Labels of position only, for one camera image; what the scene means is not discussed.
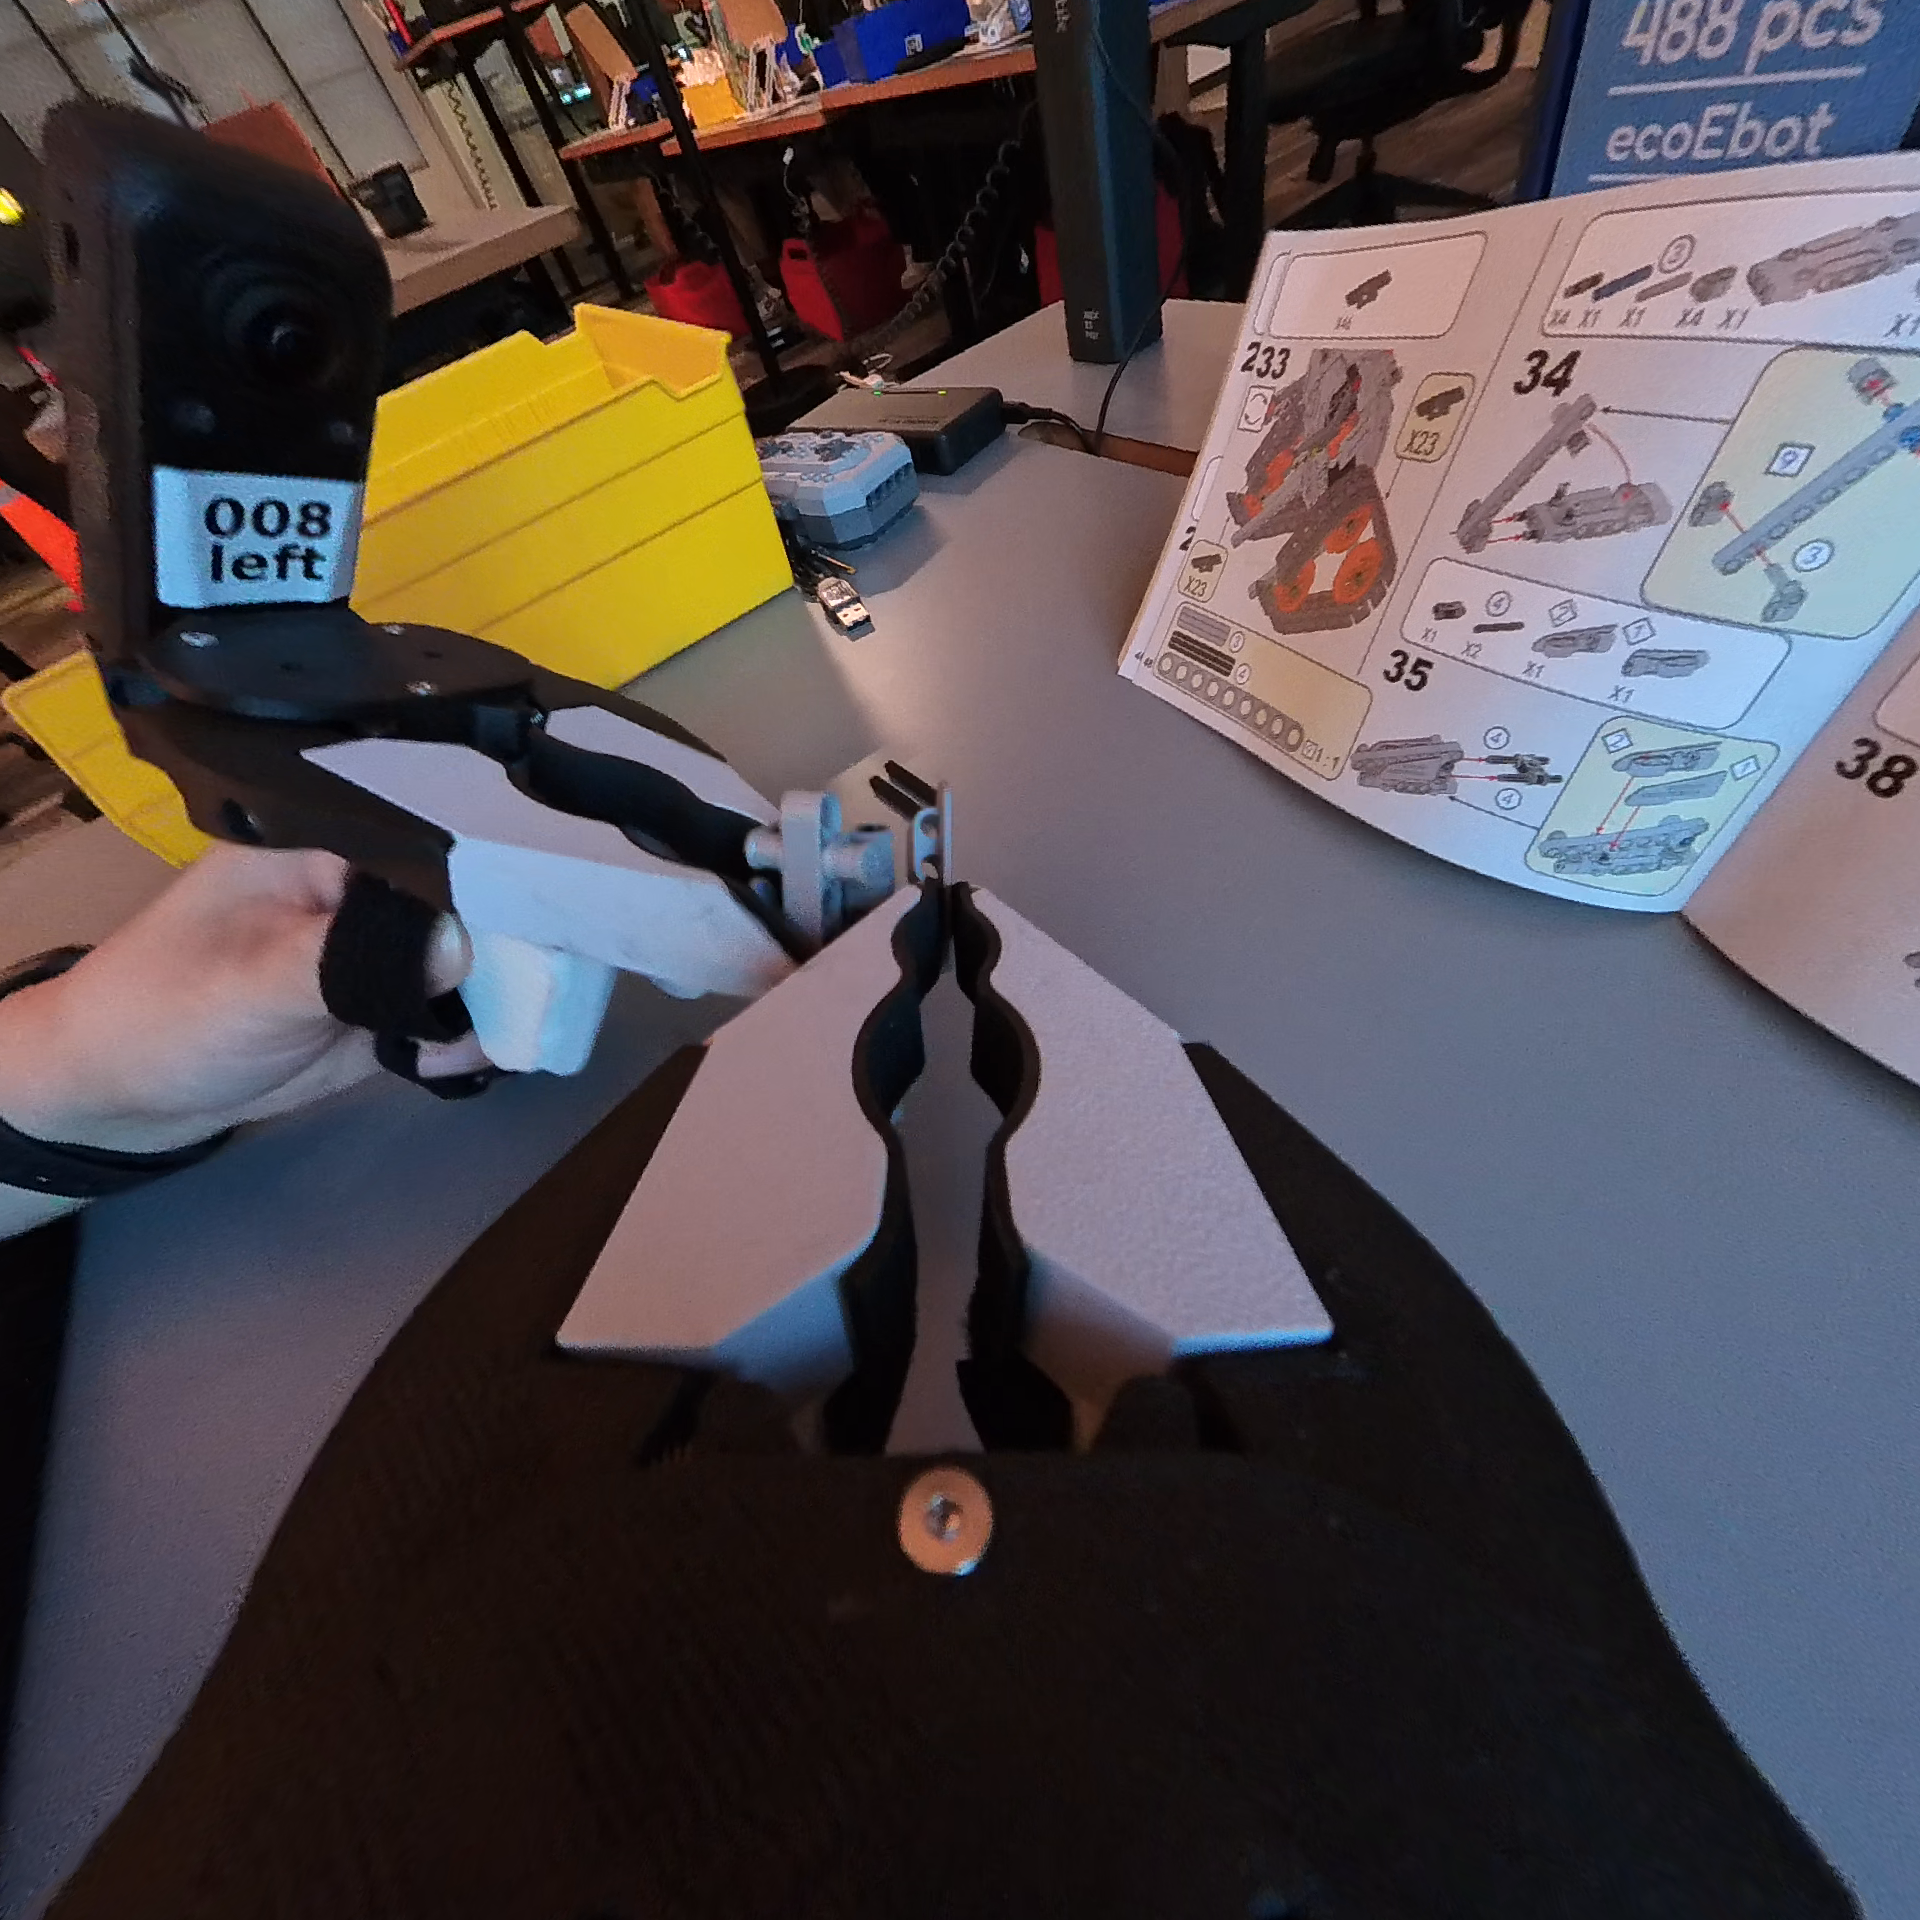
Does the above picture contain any small grey brick connector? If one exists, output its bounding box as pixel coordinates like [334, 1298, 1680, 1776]
[869, 757, 963, 902]

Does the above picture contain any dark monitor stand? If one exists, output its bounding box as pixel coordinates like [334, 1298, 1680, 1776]
[1027, 0, 1189, 366]

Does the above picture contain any person's left hand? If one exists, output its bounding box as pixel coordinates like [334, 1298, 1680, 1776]
[0, 839, 497, 1156]

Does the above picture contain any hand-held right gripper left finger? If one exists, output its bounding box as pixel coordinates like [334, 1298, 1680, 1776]
[557, 881, 923, 1410]

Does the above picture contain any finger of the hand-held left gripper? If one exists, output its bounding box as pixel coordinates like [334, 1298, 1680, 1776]
[525, 696, 791, 889]
[304, 742, 814, 1003]

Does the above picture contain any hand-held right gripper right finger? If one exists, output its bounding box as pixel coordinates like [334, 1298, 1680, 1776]
[956, 885, 1334, 1410]

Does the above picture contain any grey battery box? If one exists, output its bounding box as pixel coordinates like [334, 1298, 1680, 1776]
[753, 427, 919, 548]

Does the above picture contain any black wristband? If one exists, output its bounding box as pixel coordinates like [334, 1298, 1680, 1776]
[0, 945, 238, 1203]

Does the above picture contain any grey desk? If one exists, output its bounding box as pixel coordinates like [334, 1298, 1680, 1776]
[0, 291, 1920, 1920]

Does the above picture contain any background wooden workbench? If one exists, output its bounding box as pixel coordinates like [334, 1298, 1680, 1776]
[398, 0, 1593, 392]

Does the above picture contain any red plastic container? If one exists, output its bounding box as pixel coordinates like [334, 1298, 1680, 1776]
[777, 209, 913, 343]
[647, 255, 756, 343]

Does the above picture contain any thin black cable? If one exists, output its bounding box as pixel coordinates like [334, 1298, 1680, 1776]
[996, 392, 1208, 480]

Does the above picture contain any large yellow storage bin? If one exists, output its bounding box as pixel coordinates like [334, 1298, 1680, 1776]
[353, 302, 797, 675]

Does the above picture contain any grey toy brick assembly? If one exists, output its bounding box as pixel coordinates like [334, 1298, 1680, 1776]
[740, 788, 916, 942]

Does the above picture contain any black usb stick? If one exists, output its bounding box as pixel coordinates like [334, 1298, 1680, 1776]
[788, 538, 877, 640]

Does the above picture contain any open instruction booklet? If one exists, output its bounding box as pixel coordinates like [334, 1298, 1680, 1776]
[1117, 142, 1920, 1090]

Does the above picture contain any black power adapter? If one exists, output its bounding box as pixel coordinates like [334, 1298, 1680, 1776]
[828, 382, 1010, 480]

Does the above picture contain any blue robot kit box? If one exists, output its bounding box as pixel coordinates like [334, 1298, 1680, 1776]
[1516, 0, 1920, 204]

